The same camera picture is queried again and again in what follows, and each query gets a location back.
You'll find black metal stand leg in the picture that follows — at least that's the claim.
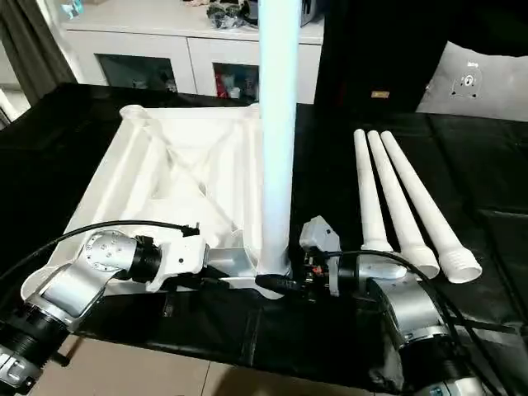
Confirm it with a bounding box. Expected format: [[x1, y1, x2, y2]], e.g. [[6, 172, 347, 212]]
[[55, 337, 79, 368]]

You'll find white glass-door cabinet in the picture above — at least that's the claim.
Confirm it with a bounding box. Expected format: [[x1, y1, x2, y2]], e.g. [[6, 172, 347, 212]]
[[61, 16, 325, 104]]

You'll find grey round bag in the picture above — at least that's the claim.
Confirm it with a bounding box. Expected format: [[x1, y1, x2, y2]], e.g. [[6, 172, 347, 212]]
[[299, 0, 325, 28]]

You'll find grey printed cushion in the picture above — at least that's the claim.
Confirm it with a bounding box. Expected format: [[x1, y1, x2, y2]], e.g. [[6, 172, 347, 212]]
[[416, 40, 528, 121]]

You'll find white plastic table leg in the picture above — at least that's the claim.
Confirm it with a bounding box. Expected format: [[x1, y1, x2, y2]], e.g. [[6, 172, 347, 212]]
[[353, 129, 394, 252], [257, 0, 299, 276], [379, 130, 483, 285], [366, 130, 441, 280]]

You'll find black floor mat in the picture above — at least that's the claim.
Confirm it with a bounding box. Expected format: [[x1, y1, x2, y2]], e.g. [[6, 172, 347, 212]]
[[0, 82, 528, 391]]

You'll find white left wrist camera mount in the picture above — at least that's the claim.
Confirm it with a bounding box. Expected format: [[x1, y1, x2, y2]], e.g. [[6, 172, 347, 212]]
[[150, 237, 210, 292]]

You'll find grey curtain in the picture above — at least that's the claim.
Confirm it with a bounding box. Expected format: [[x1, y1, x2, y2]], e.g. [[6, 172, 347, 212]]
[[0, 0, 78, 108]]

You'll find white plastic table top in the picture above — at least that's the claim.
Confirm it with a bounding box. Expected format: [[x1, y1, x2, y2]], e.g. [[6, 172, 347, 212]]
[[20, 105, 299, 300]]

